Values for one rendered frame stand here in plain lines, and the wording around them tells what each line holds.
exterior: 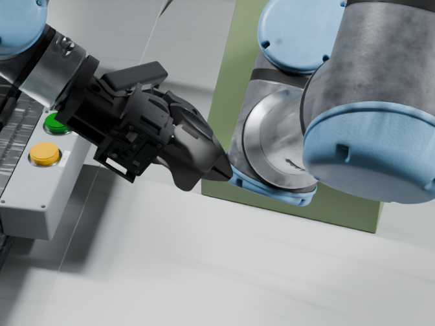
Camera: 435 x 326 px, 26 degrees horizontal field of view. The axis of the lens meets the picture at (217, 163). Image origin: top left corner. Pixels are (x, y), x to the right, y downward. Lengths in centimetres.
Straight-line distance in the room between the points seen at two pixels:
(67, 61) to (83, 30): 78
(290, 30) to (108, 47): 66
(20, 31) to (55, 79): 13
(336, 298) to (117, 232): 33
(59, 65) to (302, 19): 31
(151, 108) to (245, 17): 39
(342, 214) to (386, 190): 61
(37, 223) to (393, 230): 50
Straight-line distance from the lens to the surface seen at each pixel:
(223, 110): 136
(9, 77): 102
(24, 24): 88
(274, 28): 114
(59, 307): 129
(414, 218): 141
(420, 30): 72
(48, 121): 139
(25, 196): 129
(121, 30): 178
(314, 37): 113
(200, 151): 105
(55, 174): 132
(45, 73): 100
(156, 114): 103
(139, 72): 109
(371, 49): 72
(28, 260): 135
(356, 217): 136
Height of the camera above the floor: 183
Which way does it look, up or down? 41 degrees down
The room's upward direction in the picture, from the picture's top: straight up
